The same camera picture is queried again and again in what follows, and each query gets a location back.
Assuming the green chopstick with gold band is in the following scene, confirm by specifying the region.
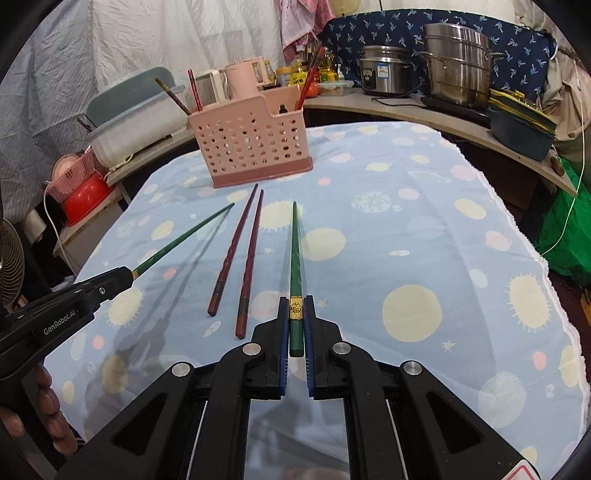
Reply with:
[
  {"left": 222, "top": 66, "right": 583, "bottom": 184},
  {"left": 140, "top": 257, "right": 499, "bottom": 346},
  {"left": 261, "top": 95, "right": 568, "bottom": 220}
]
[{"left": 290, "top": 202, "right": 304, "bottom": 357}]

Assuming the dark red chopstick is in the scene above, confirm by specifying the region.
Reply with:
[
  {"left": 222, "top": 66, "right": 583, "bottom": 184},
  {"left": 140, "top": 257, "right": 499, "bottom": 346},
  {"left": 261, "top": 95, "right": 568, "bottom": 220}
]
[
  {"left": 235, "top": 190, "right": 264, "bottom": 340},
  {"left": 206, "top": 184, "right": 259, "bottom": 317}
]

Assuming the operator left hand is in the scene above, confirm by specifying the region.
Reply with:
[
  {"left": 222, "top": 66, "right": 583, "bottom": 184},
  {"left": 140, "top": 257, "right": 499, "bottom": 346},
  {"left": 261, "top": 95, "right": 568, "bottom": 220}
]
[{"left": 1, "top": 364, "right": 78, "bottom": 456}]

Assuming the electric fan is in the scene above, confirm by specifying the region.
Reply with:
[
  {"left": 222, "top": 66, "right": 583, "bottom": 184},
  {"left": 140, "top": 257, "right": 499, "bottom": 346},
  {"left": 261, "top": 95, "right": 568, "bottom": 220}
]
[{"left": 0, "top": 219, "right": 25, "bottom": 310}]

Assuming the red plastic basin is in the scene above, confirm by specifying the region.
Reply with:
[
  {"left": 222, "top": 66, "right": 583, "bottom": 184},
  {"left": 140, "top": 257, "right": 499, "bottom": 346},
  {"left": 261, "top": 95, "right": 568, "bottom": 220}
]
[{"left": 62, "top": 173, "right": 114, "bottom": 226}]

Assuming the light blue planet tablecloth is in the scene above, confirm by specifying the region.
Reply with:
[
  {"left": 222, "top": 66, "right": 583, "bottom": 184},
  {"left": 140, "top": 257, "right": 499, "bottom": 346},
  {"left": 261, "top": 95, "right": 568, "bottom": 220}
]
[{"left": 45, "top": 122, "right": 590, "bottom": 479}]

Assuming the pink plastic basket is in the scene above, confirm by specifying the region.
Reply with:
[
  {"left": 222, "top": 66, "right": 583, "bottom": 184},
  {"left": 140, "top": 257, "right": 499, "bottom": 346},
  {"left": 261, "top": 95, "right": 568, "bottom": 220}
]
[{"left": 47, "top": 148, "right": 96, "bottom": 203}]

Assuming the pink perforated utensil holder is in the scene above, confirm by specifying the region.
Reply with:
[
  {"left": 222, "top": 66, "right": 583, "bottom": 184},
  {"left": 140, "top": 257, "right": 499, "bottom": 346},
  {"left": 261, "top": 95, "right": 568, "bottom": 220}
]
[{"left": 188, "top": 85, "right": 314, "bottom": 188}]

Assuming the white dish bin teal lid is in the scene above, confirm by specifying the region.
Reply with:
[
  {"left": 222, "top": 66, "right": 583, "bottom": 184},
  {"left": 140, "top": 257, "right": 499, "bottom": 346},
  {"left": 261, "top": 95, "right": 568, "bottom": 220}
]
[{"left": 85, "top": 67, "right": 187, "bottom": 170}]

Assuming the green plastic bag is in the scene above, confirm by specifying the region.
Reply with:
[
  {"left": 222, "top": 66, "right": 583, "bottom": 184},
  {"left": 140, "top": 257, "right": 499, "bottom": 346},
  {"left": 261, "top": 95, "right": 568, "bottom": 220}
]
[{"left": 535, "top": 183, "right": 591, "bottom": 286}]

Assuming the clear food container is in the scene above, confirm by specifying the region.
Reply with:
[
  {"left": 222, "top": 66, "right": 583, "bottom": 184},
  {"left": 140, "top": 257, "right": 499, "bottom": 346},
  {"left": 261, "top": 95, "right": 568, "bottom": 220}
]
[{"left": 318, "top": 80, "right": 355, "bottom": 97}]

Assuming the brown chopstick in holder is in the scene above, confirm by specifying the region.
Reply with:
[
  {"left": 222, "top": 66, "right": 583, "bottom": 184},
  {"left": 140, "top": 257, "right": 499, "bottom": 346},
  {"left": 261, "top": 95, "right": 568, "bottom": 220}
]
[{"left": 155, "top": 77, "right": 191, "bottom": 116}]

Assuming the red chopstick in holder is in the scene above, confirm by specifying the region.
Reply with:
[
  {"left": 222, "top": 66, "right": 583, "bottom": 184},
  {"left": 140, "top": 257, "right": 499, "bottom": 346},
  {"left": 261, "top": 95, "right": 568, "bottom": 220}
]
[{"left": 187, "top": 68, "right": 202, "bottom": 112}]

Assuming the red chopstick right compartment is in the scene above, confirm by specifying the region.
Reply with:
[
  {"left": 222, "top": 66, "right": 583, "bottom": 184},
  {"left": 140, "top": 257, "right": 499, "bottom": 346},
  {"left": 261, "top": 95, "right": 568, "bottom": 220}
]
[{"left": 295, "top": 44, "right": 325, "bottom": 110}]

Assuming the pink electric kettle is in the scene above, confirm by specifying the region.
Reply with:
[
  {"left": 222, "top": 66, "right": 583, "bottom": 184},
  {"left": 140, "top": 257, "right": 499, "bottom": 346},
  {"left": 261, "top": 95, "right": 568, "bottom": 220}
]
[{"left": 224, "top": 56, "right": 270, "bottom": 100}]

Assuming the black induction cooker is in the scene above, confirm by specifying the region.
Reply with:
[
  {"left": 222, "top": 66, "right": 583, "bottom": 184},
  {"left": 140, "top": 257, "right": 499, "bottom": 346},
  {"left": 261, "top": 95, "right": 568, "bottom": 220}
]
[{"left": 420, "top": 96, "right": 491, "bottom": 129}]

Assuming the cooking oil bottle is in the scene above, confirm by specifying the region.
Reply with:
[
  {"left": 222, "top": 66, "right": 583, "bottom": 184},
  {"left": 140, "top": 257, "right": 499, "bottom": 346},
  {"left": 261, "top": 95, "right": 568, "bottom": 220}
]
[{"left": 318, "top": 49, "right": 339, "bottom": 83}]

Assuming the curved wooden counter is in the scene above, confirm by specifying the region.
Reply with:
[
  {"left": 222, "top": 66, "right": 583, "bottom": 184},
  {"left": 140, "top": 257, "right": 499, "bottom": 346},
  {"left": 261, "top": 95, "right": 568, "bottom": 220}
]
[{"left": 304, "top": 89, "right": 578, "bottom": 198}]

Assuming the yellow lid jar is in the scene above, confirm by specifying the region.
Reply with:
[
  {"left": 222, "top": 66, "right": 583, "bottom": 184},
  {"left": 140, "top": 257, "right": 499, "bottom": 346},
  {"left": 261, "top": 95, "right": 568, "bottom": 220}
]
[{"left": 276, "top": 66, "right": 294, "bottom": 87}]

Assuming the silver rice cooker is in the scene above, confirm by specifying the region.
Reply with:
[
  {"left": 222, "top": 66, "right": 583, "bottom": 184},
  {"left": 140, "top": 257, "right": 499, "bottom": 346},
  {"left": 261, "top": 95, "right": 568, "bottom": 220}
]
[{"left": 360, "top": 45, "right": 413, "bottom": 96}]

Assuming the dark teal lunch box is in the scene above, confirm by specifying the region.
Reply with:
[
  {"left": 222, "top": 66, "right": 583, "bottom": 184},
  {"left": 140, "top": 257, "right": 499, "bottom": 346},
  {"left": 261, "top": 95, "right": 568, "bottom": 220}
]
[{"left": 488, "top": 89, "right": 557, "bottom": 162}]

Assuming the large stainless steel pot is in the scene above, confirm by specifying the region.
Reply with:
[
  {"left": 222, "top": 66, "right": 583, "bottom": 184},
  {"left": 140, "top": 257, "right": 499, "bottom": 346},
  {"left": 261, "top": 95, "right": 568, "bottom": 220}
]
[{"left": 418, "top": 23, "right": 506, "bottom": 110}]

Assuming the pink hanging garment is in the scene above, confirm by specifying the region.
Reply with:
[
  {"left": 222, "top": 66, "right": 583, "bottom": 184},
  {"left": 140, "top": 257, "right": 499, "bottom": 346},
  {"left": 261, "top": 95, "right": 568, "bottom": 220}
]
[{"left": 274, "top": 0, "right": 335, "bottom": 64}]

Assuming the navy patterned cloth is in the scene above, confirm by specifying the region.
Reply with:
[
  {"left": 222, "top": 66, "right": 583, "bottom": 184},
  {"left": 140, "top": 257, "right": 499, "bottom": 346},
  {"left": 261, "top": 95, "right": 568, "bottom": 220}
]
[{"left": 320, "top": 8, "right": 556, "bottom": 100}]

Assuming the white power cable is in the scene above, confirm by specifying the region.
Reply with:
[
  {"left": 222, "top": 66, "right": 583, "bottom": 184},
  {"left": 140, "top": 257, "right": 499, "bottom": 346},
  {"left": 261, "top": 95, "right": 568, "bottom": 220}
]
[{"left": 540, "top": 45, "right": 588, "bottom": 257}]

